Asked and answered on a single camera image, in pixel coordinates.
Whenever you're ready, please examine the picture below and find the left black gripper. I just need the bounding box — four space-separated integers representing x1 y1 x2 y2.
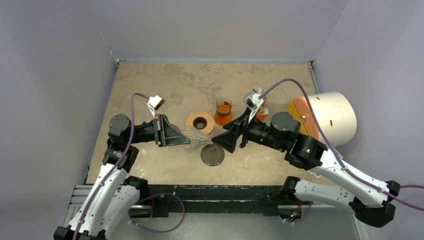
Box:
127 113 190 147

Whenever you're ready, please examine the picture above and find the wooden ring dripper stand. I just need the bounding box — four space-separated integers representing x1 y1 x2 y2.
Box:
185 111 215 134

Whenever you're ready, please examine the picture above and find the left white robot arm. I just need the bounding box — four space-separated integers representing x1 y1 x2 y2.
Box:
53 114 191 240

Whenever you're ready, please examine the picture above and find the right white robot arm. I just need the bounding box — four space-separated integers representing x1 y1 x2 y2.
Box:
211 109 400 228

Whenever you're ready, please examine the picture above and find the orange filter paper box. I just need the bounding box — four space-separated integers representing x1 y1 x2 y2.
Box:
253 87 269 122

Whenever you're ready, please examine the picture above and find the brown wooden round coaster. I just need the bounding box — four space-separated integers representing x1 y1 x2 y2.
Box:
171 124 181 132

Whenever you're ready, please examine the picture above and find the amber glass carafe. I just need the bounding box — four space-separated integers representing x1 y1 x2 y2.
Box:
214 97 233 126

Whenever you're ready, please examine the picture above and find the dark ribbed glass cone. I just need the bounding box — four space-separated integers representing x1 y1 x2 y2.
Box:
200 143 225 167

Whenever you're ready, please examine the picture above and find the white cylinder drum orange lid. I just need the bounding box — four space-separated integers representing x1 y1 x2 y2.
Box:
287 92 357 147

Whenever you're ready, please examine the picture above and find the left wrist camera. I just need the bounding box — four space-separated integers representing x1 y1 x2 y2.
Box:
147 95 165 117

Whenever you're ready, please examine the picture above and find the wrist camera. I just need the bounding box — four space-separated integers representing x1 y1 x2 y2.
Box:
243 91 264 112
147 95 165 117

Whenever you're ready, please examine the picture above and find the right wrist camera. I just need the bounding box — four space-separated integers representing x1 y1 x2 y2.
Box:
243 91 264 112

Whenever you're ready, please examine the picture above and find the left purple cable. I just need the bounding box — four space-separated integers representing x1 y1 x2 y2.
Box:
72 92 152 240

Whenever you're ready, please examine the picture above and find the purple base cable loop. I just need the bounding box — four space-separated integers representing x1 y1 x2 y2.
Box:
128 194 185 234

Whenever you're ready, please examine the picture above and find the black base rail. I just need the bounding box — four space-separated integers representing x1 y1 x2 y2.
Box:
129 184 312 220

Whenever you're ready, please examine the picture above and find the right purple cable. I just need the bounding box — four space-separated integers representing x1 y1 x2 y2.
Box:
259 78 424 212

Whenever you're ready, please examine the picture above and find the aluminium frame rail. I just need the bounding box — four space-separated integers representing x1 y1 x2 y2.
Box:
62 184 369 240

